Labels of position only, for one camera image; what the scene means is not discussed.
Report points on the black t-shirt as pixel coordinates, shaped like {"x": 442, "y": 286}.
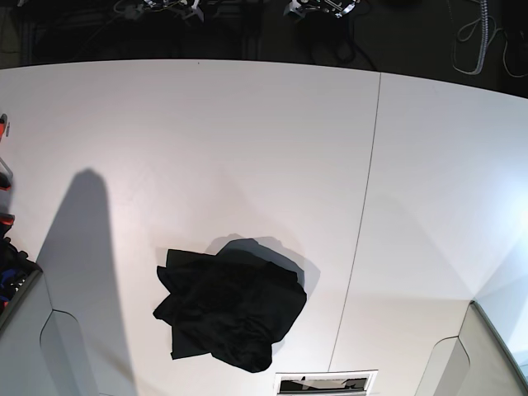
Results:
{"x": 234, "y": 305}

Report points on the bin of dark clothes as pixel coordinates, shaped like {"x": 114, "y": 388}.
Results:
{"x": 18, "y": 273}

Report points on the red black clamp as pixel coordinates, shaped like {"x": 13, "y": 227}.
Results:
{"x": 7, "y": 219}
{"x": 6, "y": 176}

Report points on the left grey table bracket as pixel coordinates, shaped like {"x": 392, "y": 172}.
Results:
{"x": 65, "y": 355}

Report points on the grey table bracket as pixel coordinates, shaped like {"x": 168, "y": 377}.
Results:
{"x": 446, "y": 369}
{"x": 65, "y": 355}

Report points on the right grey table bracket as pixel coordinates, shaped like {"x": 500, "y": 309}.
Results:
{"x": 446, "y": 369}

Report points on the red handled screwdriver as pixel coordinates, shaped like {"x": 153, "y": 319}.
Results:
{"x": 4, "y": 125}

